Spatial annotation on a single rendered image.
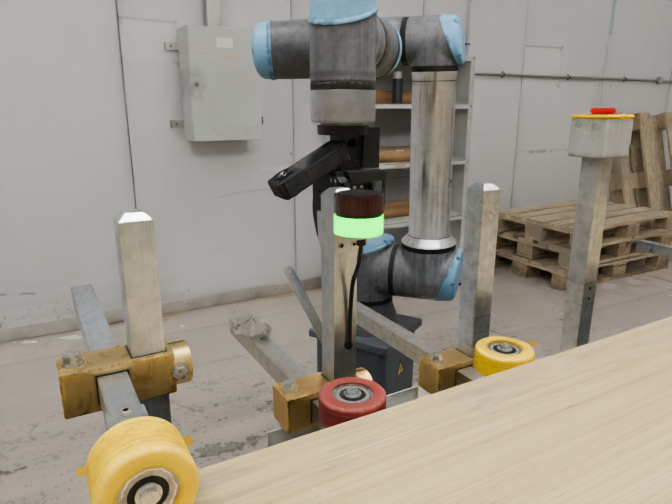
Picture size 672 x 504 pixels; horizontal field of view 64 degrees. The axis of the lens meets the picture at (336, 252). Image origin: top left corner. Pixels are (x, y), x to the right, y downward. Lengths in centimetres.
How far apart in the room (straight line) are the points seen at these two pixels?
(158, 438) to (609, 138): 80
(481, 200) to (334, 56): 29
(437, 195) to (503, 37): 325
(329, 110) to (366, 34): 11
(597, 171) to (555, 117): 405
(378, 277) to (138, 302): 98
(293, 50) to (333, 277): 38
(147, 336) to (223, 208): 283
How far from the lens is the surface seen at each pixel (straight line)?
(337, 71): 73
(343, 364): 74
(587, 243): 104
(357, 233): 62
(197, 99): 310
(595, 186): 102
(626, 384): 77
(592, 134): 100
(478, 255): 84
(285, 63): 90
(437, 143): 140
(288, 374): 80
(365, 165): 77
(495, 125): 456
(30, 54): 324
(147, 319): 62
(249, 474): 55
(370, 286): 152
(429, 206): 143
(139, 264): 60
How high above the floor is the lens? 123
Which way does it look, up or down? 15 degrees down
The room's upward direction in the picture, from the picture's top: straight up
